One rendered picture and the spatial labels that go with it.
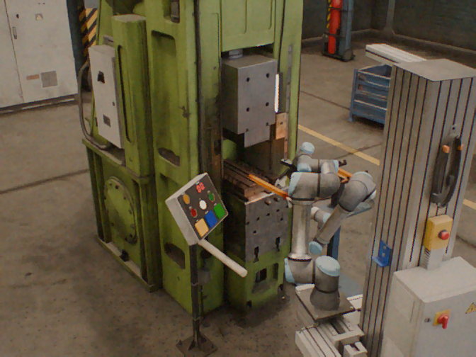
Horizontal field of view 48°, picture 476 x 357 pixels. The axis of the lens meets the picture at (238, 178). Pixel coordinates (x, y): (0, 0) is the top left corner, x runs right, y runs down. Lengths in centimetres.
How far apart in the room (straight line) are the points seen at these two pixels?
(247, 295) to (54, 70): 536
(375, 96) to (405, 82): 505
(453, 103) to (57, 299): 313
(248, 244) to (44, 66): 535
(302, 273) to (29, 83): 623
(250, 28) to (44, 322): 242
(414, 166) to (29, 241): 362
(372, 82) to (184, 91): 438
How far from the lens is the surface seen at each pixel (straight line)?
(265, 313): 394
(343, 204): 284
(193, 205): 297
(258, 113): 328
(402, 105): 217
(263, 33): 336
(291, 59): 356
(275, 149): 368
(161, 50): 337
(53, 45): 824
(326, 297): 271
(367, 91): 726
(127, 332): 387
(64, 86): 840
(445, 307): 231
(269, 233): 365
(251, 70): 316
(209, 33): 311
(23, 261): 478
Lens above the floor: 256
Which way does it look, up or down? 27 degrees down
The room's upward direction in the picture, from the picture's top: straight up
